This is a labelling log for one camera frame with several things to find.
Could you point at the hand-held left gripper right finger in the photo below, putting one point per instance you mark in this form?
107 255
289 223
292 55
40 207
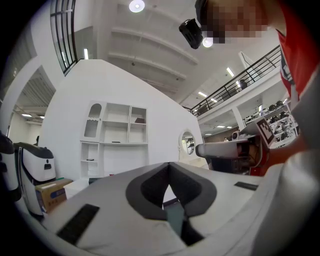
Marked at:
225 200

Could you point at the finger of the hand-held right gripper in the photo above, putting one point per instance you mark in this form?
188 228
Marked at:
217 150

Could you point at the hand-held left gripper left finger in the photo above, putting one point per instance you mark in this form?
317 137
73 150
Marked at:
112 212

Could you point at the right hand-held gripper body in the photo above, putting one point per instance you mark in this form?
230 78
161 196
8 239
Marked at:
260 150

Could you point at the person's right forearm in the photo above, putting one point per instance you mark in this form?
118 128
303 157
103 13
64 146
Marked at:
285 155

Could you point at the brown cardboard box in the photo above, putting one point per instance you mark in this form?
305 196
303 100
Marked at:
52 195

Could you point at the white rack of helmets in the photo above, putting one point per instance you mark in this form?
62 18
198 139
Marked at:
275 120

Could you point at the white shelf unit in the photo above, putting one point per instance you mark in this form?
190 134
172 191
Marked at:
115 155

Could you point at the black metal railing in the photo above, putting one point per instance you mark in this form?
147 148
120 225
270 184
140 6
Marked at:
237 82

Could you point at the dark brown panel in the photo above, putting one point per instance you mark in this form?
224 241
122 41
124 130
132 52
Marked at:
140 120

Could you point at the white and black robot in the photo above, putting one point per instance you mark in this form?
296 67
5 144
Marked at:
37 167
8 170

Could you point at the person's red shirt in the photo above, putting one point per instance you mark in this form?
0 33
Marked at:
300 50

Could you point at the round ceiling lamp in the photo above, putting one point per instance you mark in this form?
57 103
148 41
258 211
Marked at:
207 42
136 5

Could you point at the person's head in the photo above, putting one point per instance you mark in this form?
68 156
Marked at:
232 17

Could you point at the black-framed window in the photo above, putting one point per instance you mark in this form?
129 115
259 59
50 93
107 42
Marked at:
62 35

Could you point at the black head-worn camera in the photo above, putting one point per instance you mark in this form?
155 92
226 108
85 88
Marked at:
191 33

